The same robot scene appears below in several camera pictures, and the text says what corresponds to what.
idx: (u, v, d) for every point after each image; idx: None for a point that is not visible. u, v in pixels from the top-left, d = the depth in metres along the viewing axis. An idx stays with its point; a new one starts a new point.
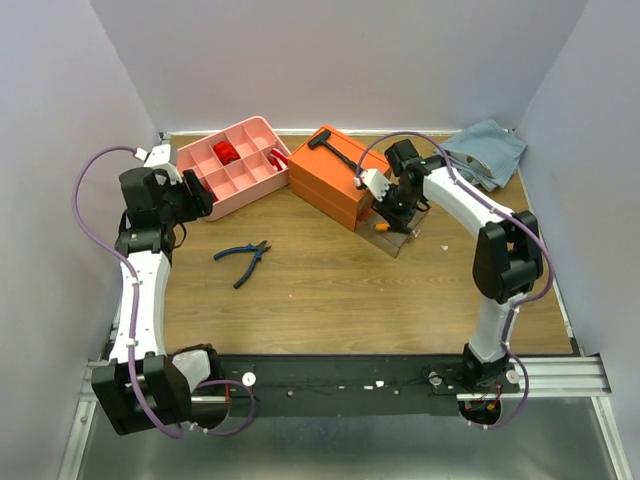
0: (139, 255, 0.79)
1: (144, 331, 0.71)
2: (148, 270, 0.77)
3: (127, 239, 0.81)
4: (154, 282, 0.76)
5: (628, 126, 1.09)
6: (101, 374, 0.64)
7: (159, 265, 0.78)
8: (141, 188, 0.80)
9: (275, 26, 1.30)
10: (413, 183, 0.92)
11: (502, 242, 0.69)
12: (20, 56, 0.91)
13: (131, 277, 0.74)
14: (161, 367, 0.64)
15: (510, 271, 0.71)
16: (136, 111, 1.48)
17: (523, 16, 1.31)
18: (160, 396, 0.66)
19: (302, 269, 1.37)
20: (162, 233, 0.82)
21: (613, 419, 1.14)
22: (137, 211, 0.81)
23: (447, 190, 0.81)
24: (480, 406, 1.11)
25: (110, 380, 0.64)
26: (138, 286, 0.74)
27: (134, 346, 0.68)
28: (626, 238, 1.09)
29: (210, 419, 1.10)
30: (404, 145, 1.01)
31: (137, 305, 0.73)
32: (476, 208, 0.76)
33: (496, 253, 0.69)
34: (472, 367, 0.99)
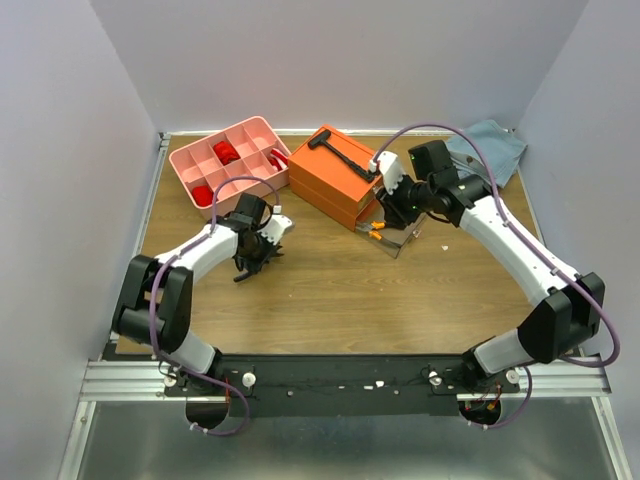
0: (223, 228, 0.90)
1: (189, 257, 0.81)
2: (222, 232, 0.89)
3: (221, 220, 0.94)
4: (219, 243, 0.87)
5: (628, 125, 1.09)
6: (140, 262, 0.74)
7: (231, 237, 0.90)
8: (256, 201, 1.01)
9: (275, 26, 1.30)
10: (447, 210, 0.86)
11: (565, 313, 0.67)
12: (19, 57, 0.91)
13: (207, 230, 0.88)
14: (184, 278, 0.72)
15: (567, 337, 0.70)
16: (136, 112, 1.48)
17: (523, 16, 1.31)
18: (167, 305, 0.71)
19: (302, 269, 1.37)
20: (246, 230, 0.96)
21: (613, 419, 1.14)
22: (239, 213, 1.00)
23: (500, 235, 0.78)
24: (480, 406, 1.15)
25: (144, 268, 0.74)
26: (206, 237, 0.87)
27: (176, 256, 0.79)
28: (627, 238, 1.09)
29: (211, 419, 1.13)
30: (437, 151, 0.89)
31: (196, 244, 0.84)
32: (537, 267, 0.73)
33: (558, 324, 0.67)
34: (472, 368, 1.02)
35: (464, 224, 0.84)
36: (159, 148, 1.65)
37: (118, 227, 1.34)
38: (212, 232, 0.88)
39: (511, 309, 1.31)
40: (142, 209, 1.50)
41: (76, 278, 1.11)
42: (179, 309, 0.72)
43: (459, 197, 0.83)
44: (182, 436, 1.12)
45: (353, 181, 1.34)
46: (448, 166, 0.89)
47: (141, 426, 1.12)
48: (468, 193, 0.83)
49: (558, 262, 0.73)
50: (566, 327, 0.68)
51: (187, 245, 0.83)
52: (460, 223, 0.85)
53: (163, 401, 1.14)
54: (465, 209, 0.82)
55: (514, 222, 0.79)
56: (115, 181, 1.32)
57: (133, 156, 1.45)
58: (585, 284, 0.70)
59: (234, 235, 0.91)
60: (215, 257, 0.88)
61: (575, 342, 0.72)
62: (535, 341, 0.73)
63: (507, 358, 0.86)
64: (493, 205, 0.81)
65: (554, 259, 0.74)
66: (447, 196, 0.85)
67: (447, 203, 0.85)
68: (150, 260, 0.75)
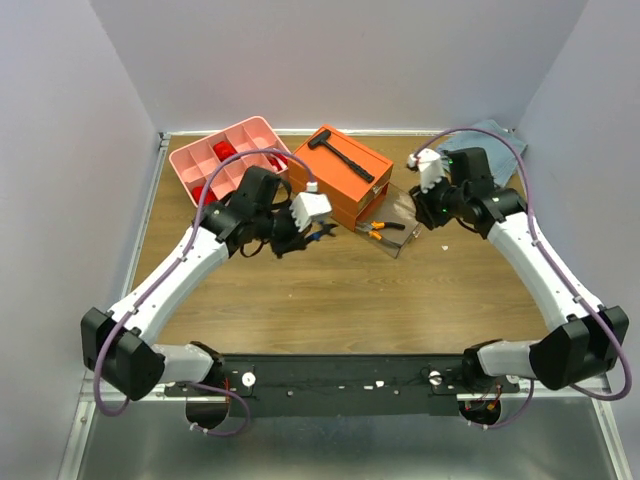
0: (206, 238, 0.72)
1: (149, 306, 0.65)
2: (200, 252, 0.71)
3: (211, 214, 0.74)
4: (194, 269, 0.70)
5: (628, 125, 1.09)
6: (92, 316, 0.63)
7: (214, 254, 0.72)
8: (259, 181, 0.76)
9: (275, 26, 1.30)
10: (477, 220, 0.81)
11: (581, 344, 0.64)
12: (19, 57, 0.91)
13: (180, 252, 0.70)
14: (131, 350, 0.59)
15: (583, 370, 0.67)
16: (136, 112, 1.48)
17: (523, 16, 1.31)
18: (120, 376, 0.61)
19: (302, 269, 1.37)
20: (243, 226, 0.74)
21: (613, 419, 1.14)
22: (239, 198, 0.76)
23: (526, 254, 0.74)
24: (480, 406, 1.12)
25: (95, 326, 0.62)
26: (178, 262, 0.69)
27: (129, 314, 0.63)
28: (627, 238, 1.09)
29: (211, 419, 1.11)
30: (477, 159, 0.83)
31: (163, 277, 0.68)
32: (559, 291, 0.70)
33: (573, 354, 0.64)
34: (470, 364, 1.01)
35: (492, 238, 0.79)
36: (159, 148, 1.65)
37: (117, 228, 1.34)
38: (186, 252, 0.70)
39: (511, 310, 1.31)
40: (142, 209, 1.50)
41: (76, 279, 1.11)
42: (137, 375, 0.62)
43: (493, 209, 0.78)
44: (181, 436, 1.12)
45: (353, 181, 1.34)
46: (484, 176, 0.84)
47: (140, 426, 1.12)
48: (501, 206, 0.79)
49: (584, 289, 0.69)
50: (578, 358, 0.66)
51: (150, 284, 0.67)
52: (488, 235, 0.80)
53: (163, 401, 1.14)
54: (495, 222, 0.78)
55: (545, 243, 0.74)
56: (115, 182, 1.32)
57: (133, 156, 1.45)
58: (607, 317, 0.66)
59: (220, 247, 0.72)
60: (194, 281, 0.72)
61: (587, 374, 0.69)
62: (545, 366, 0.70)
63: (511, 364, 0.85)
64: (525, 222, 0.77)
65: (580, 285, 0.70)
66: (480, 206, 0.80)
67: (479, 214, 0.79)
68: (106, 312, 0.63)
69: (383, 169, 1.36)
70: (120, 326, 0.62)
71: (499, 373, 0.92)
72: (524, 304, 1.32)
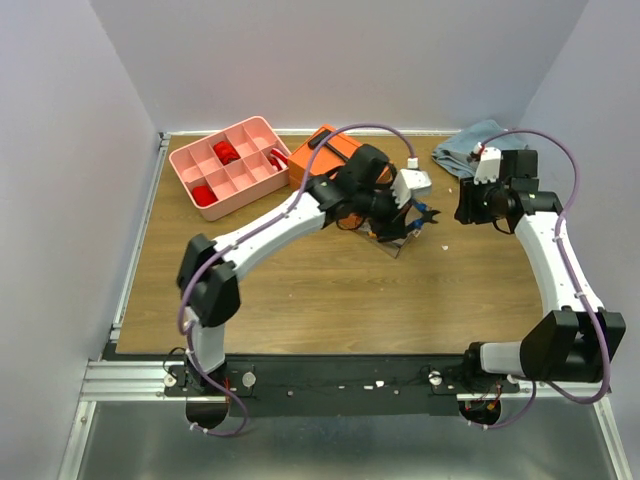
0: (307, 207, 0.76)
1: (247, 247, 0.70)
2: (301, 214, 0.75)
3: (316, 184, 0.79)
4: (293, 227, 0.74)
5: (628, 125, 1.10)
6: (197, 241, 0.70)
7: (312, 219, 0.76)
8: (369, 163, 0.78)
9: (275, 26, 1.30)
10: (509, 212, 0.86)
11: (567, 335, 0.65)
12: (19, 57, 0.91)
13: (285, 208, 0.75)
14: (224, 278, 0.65)
15: (563, 364, 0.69)
16: (136, 111, 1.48)
17: (523, 16, 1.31)
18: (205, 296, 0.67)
19: (302, 269, 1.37)
20: (341, 204, 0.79)
21: (613, 419, 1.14)
22: (345, 176, 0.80)
23: (542, 246, 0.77)
24: (480, 406, 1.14)
25: (198, 250, 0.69)
26: (282, 217, 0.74)
27: (230, 248, 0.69)
28: (627, 238, 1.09)
29: (211, 419, 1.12)
30: (527, 160, 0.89)
31: (266, 226, 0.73)
32: (563, 285, 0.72)
33: (556, 341, 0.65)
34: (472, 357, 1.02)
35: (518, 230, 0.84)
36: (159, 148, 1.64)
37: (117, 227, 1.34)
38: (290, 210, 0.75)
39: (511, 309, 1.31)
40: (142, 209, 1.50)
41: (76, 279, 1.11)
42: (217, 303, 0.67)
43: (526, 203, 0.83)
44: (182, 436, 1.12)
45: None
46: (529, 178, 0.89)
47: (140, 426, 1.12)
48: (535, 203, 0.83)
49: (589, 290, 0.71)
50: (563, 347, 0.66)
51: (253, 227, 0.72)
52: (515, 228, 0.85)
53: (163, 401, 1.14)
54: (524, 214, 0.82)
55: (565, 242, 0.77)
56: (115, 181, 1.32)
57: (133, 156, 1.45)
58: (603, 320, 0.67)
59: (319, 216, 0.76)
60: (288, 239, 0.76)
61: (570, 374, 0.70)
62: (532, 351, 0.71)
63: (509, 363, 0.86)
64: (553, 221, 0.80)
65: (587, 285, 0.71)
66: (515, 199, 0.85)
67: (512, 205, 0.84)
68: (208, 241, 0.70)
69: None
70: (219, 254, 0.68)
71: (497, 371, 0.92)
72: (524, 303, 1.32)
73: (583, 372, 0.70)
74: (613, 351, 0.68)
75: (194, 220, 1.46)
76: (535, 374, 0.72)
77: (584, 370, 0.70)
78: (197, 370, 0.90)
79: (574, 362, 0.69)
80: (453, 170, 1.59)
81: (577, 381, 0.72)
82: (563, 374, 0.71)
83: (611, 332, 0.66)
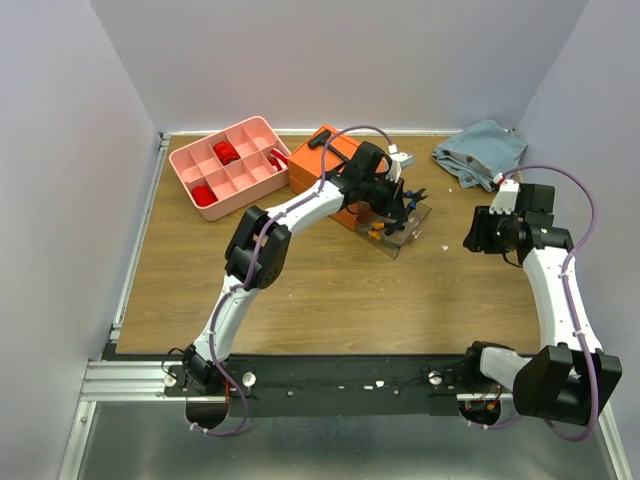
0: (331, 189, 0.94)
1: (293, 216, 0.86)
2: (328, 194, 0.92)
3: (333, 177, 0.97)
4: (323, 204, 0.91)
5: (628, 125, 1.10)
6: (251, 213, 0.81)
7: (337, 198, 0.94)
8: (370, 156, 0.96)
9: (275, 27, 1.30)
10: (519, 244, 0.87)
11: (559, 373, 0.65)
12: (20, 59, 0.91)
13: (316, 188, 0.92)
14: (282, 238, 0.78)
15: (553, 401, 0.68)
16: (136, 111, 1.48)
17: (523, 16, 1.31)
18: (266, 254, 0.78)
19: (302, 269, 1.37)
20: (355, 190, 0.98)
21: (613, 420, 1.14)
22: (352, 168, 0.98)
23: (548, 279, 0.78)
24: (480, 406, 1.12)
25: (253, 219, 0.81)
26: (314, 195, 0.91)
27: (282, 215, 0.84)
28: (627, 237, 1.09)
29: (211, 419, 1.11)
30: (543, 195, 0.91)
31: (301, 202, 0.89)
32: (562, 323, 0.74)
33: (548, 377, 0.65)
34: (473, 355, 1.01)
35: (526, 262, 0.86)
36: (159, 148, 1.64)
37: (118, 227, 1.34)
38: (320, 191, 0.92)
39: (511, 309, 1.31)
40: (142, 209, 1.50)
41: (76, 278, 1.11)
42: (276, 261, 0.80)
43: (536, 237, 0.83)
44: (182, 436, 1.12)
45: None
46: (543, 212, 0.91)
47: (140, 426, 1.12)
48: (546, 239, 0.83)
49: (588, 330, 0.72)
50: (555, 384, 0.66)
51: (294, 202, 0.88)
52: (524, 260, 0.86)
53: (163, 401, 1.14)
54: (534, 248, 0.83)
55: (571, 280, 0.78)
56: (116, 181, 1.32)
57: (133, 156, 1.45)
58: (598, 361, 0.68)
59: (340, 197, 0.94)
60: (318, 215, 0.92)
61: (560, 412, 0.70)
62: (525, 384, 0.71)
63: (506, 379, 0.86)
64: (561, 257, 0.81)
65: (587, 325, 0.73)
66: (526, 231, 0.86)
67: (522, 237, 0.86)
68: (261, 211, 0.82)
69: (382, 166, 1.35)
70: (274, 219, 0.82)
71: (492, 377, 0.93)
72: (524, 303, 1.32)
73: (573, 413, 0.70)
74: (605, 395, 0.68)
75: (194, 220, 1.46)
76: (525, 408, 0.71)
77: (575, 411, 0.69)
78: (212, 358, 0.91)
79: (565, 400, 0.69)
80: (453, 170, 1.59)
81: (567, 421, 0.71)
82: (554, 412, 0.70)
83: (606, 374, 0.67)
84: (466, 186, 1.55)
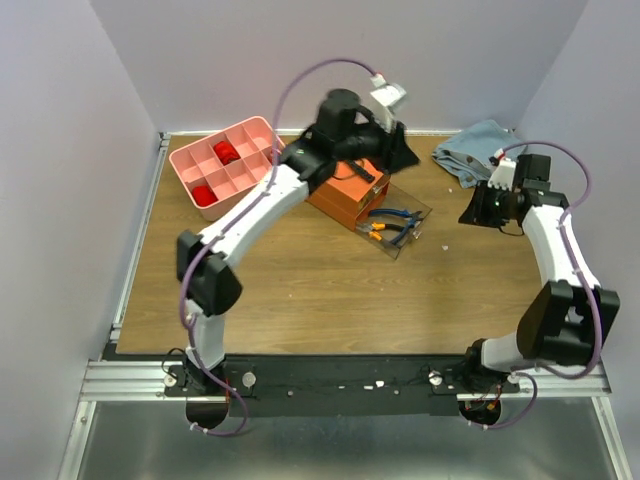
0: (286, 179, 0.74)
1: (234, 234, 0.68)
2: (281, 189, 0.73)
3: (293, 153, 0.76)
4: (276, 204, 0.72)
5: (628, 125, 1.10)
6: (186, 238, 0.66)
7: (296, 191, 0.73)
8: (334, 113, 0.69)
9: (275, 27, 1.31)
10: (518, 208, 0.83)
11: (558, 304, 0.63)
12: (21, 59, 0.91)
13: (265, 186, 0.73)
14: (218, 269, 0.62)
15: (554, 338, 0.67)
16: (136, 111, 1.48)
17: (523, 15, 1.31)
18: (207, 288, 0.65)
19: (302, 269, 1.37)
20: (323, 167, 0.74)
21: (613, 419, 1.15)
22: (318, 133, 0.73)
23: (545, 229, 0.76)
24: (481, 406, 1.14)
25: (186, 246, 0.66)
26: (263, 196, 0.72)
27: (217, 238, 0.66)
28: (627, 238, 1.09)
29: (211, 419, 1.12)
30: (539, 163, 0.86)
31: (247, 211, 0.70)
32: (562, 264, 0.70)
33: (546, 310, 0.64)
34: (473, 355, 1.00)
35: (525, 224, 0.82)
36: (159, 148, 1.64)
37: (117, 228, 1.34)
38: (270, 187, 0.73)
39: (511, 310, 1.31)
40: (142, 209, 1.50)
41: (76, 278, 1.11)
42: (220, 292, 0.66)
43: (534, 198, 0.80)
44: (182, 436, 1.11)
45: (353, 180, 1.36)
46: (542, 179, 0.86)
47: (140, 426, 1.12)
48: (544, 200, 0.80)
49: (587, 269, 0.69)
50: (554, 315, 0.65)
51: (236, 213, 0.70)
52: (524, 221, 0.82)
53: (163, 401, 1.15)
54: (532, 207, 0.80)
55: (568, 231, 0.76)
56: (116, 181, 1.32)
57: (133, 156, 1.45)
58: (598, 295, 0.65)
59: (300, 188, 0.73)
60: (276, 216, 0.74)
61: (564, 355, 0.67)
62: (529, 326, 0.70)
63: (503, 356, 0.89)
64: (559, 213, 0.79)
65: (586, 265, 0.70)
66: (525, 196, 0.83)
67: (520, 200, 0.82)
68: (194, 237, 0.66)
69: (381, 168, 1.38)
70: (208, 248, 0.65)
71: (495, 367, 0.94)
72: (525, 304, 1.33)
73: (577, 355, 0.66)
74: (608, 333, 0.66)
75: (194, 220, 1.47)
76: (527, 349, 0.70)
77: (578, 353, 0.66)
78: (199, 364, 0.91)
79: (566, 338, 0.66)
80: (453, 170, 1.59)
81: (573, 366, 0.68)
82: (557, 354, 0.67)
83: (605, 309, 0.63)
84: (466, 186, 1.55)
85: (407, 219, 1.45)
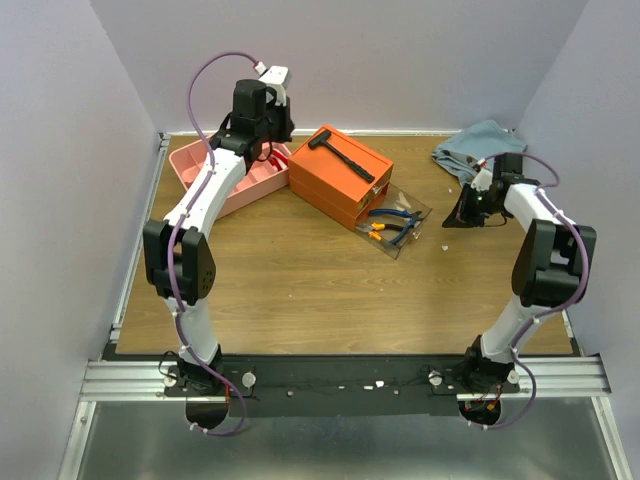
0: (225, 159, 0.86)
1: (198, 209, 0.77)
2: (223, 167, 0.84)
3: (221, 138, 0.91)
4: (224, 180, 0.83)
5: (627, 125, 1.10)
6: (151, 226, 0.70)
7: (236, 167, 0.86)
8: (248, 98, 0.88)
9: (275, 27, 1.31)
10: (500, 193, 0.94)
11: (545, 239, 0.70)
12: (21, 59, 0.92)
13: (209, 166, 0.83)
14: (196, 241, 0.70)
15: (545, 274, 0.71)
16: (136, 111, 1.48)
17: (523, 15, 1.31)
18: (189, 264, 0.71)
19: (302, 269, 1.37)
20: (252, 144, 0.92)
21: (613, 419, 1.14)
22: (239, 118, 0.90)
23: (522, 192, 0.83)
24: (480, 405, 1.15)
25: (155, 234, 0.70)
26: (212, 175, 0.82)
27: (185, 216, 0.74)
28: (626, 238, 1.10)
29: (211, 419, 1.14)
30: (513, 159, 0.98)
31: (202, 189, 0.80)
32: (540, 213, 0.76)
33: (537, 244, 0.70)
34: (473, 356, 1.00)
35: (507, 201, 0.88)
36: (159, 148, 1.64)
37: (118, 227, 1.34)
38: (214, 166, 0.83)
39: None
40: (142, 209, 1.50)
41: (76, 279, 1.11)
42: (201, 266, 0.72)
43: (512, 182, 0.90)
44: (181, 436, 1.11)
45: (353, 181, 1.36)
46: (516, 172, 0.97)
47: (140, 427, 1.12)
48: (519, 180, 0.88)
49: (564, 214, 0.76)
50: (545, 244, 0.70)
51: (194, 193, 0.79)
52: (506, 201, 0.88)
53: (163, 401, 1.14)
54: (511, 186, 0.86)
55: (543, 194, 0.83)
56: (116, 181, 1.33)
57: (133, 156, 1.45)
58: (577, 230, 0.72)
59: (238, 163, 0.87)
60: (225, 190, 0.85)
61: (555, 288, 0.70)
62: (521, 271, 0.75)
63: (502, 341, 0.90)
64: (532, 185, 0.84)
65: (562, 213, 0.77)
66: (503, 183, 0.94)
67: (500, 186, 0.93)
68: (161, 223, 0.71)
69: (381, 168, 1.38)
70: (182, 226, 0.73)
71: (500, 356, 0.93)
72: None
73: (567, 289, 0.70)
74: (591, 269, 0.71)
75: None
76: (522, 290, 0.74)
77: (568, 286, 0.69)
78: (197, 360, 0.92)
79: (556, 272, 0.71)
80: (453, 170, 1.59)
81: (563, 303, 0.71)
82: (549, 291, 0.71)
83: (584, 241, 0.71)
84: None
85: (407, 219, 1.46)
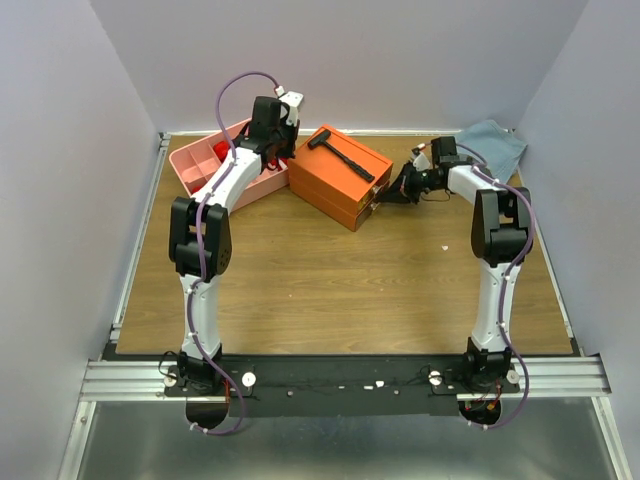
0: (246, 154, 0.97)
1: (221, 191, 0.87)
2: (244, 161, 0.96)
3: (242, 140, 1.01)
4: (244, 171, 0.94)
5: (628, 125, 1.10)
6: (179, 204, 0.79)
7: (253, 163, 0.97)
8: (267, 107, 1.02)
9: (275, 26, 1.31)
10: (442, 179, 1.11)
11: (492, 203, 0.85)
12: (21, 58, 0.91)
13: (232, 158, 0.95)
14: (219, 216, 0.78)
15: (498, 235, 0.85)
16: (136, 111, 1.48)
17: (523, 15, 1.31)
18: (210, 238, 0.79)
19: (302, 269, 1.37)
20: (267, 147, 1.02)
21: (613, 419, 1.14)
22: (257, 125, 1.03)
23: (461, 175, 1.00)
24: (480, 406, 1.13)
25: (183, 210, 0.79)
26: (232, 166, 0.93)
27: (209, 195, 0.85)
28: (626, 238, 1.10)
29: (211, 419, 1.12)
30: (449, 142, 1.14)
31: (225, 176, 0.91)
32: (481, 184, 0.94)
33: (485, 208, 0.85)
34: (472, 359, 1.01)
35: (452, 184, 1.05)
36: (159, 148, 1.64)
37: (118, 227, 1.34)
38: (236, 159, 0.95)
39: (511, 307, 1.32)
40: (142, 209, 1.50)
41: (75, 278, 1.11)
42: (222, 241, 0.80)
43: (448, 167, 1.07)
44: (182, 436, 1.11)
45: (353, 181, 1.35)
46: (452, 153, 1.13)
47: (140, 427, 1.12)
48: (456, 164, 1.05)
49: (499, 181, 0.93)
50: (491, 209, 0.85)
51: (217, 179, 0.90)
52: (449, 184, 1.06)
53: (163, 401, 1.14)
54: (450, 170, 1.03)
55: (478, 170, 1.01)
56: (115, 180, 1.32)
57: (133, 156, 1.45)
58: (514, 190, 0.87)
59: (256, 159, 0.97)
60: (244, 181, 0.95)
61: (509, 244, 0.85)
62: (476, 240, 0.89)
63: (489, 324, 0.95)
64: (464, 165, 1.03)
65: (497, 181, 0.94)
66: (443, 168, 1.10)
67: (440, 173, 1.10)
68: (188, 200, 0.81)
69: (380, 168, 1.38)
70: (207, 204, 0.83)
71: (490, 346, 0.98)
72: (523, 305, 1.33)
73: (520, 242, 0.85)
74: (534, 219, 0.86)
75: None
76: (482, 254, 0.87)
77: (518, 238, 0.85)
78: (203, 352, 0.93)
79: (508, 231, 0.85)
80: None
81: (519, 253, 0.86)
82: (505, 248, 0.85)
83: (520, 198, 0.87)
84: None
85: None
